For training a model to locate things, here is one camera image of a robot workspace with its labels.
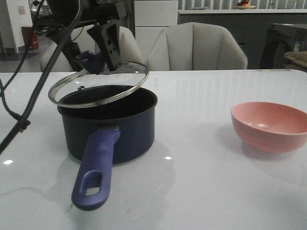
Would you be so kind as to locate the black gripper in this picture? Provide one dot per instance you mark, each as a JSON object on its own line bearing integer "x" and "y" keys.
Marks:
{"x": 67, "y": 15}

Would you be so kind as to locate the glass lid with blue knob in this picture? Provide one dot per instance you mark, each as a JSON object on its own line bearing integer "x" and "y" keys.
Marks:
{"x": 84, "y": 89}

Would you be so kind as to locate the pink bowl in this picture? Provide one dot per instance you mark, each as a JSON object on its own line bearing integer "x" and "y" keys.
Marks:
{"x": 270, "y": 127}

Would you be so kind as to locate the left grey upholstered chair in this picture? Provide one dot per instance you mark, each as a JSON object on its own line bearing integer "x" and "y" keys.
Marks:
{"x": 129, "y": 49}

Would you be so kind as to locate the grey upholstered chair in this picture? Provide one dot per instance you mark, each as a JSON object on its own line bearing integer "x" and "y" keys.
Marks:
{"x": 196, "y": 46}
{"x": 129, "y": 49}

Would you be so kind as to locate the red bin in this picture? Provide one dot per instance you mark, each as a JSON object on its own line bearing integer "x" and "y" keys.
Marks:
{"x": 30, "y": 37}

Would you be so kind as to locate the white drawer cabinet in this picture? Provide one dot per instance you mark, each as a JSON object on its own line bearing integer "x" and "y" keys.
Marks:
{"x": 151, "y": 17}

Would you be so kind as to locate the right grey upholstered chair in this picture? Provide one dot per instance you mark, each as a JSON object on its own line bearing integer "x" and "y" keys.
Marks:
{"x": 196, "y": 46}

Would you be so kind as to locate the fruit plate on counter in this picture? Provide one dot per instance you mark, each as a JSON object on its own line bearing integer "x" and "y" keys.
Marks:
{"x": 244, "y": 5}

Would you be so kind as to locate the dark grey sideboard counter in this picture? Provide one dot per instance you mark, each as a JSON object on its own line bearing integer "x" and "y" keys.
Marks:
{"x": 248, "y": 27}

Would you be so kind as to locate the coloured sticker strip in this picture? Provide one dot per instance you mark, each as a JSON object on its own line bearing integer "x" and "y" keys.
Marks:
{"x": 271, "y": 70}

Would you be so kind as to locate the black appliance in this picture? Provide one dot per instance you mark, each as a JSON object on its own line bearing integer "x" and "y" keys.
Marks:
{"x": 280, "y": 39}

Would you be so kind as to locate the beige cushion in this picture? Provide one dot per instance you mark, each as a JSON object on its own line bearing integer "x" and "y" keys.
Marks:
{"x": 296, "y": 60}

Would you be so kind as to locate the pink wall notice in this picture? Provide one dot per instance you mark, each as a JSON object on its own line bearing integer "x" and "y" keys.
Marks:
{"x": 21, "y": 10}

